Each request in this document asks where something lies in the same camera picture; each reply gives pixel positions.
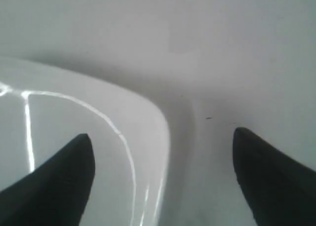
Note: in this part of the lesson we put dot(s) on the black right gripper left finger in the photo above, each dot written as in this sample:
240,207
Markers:
56,193

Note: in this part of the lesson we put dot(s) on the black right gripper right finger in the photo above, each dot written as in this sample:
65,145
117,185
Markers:
279,190

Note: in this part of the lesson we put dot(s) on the white square plate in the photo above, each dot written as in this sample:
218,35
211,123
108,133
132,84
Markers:
43,107

